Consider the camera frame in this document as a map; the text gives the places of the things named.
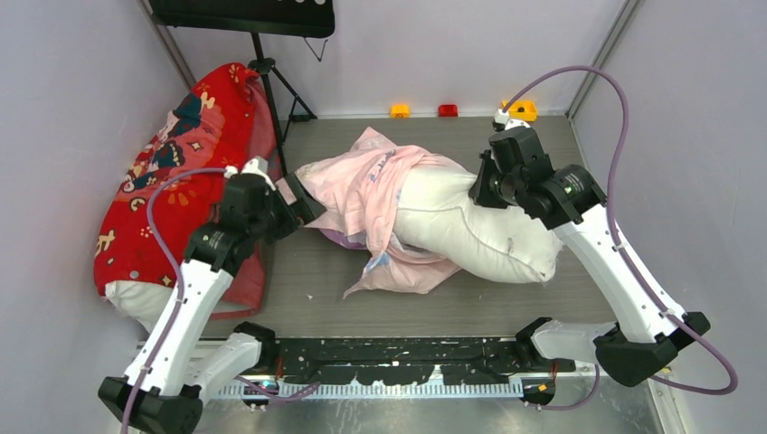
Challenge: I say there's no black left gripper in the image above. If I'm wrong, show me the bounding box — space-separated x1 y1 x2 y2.
249 173 325 244

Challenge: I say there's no pink pillowcase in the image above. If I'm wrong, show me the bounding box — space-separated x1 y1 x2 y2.
294 127 465 296

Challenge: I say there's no white pillow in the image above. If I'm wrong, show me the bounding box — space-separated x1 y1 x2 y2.
105 280 172 333
393 166 563 284

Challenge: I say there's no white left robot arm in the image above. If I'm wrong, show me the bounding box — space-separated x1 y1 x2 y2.
98 171 326 433

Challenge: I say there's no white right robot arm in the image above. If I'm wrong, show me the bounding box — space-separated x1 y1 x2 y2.
469 125 711 387

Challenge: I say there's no red patterned pillowcase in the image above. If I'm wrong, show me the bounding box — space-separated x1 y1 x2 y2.
93 62 282 298

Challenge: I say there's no white pillow in red case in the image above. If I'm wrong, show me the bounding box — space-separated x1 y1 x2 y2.
105 280 172 333

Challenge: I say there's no yellow tray with black knob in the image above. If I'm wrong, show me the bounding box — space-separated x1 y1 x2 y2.
507 99 538 123

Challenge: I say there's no small red block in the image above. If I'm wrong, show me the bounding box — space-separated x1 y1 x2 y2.
438 104 459 118

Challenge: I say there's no black tripod stand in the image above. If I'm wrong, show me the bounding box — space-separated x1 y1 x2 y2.
248 33 318 175

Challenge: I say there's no small yellow block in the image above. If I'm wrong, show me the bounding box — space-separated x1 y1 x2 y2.
389 104 411 118

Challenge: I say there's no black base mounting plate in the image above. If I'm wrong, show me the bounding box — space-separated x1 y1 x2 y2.
245 337 576 386

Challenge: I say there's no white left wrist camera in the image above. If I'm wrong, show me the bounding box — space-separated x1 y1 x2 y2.
223 156 277 191

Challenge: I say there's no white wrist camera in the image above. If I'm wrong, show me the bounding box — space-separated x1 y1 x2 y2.
223 156 277 191
492 108 531 132

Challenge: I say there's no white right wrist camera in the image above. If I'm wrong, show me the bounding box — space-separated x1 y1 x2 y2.
492 108 531 132

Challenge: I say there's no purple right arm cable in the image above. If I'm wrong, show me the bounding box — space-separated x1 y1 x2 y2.
503 64 739 413

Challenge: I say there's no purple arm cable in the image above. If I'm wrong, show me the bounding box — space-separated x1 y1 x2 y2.
503 64 739 413
119 167 322 434

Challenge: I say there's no aluminium rail frame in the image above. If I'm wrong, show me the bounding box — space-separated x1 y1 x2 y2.
126 335 672 402

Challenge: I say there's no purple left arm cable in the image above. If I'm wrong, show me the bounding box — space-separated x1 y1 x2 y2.
119 167 322 434

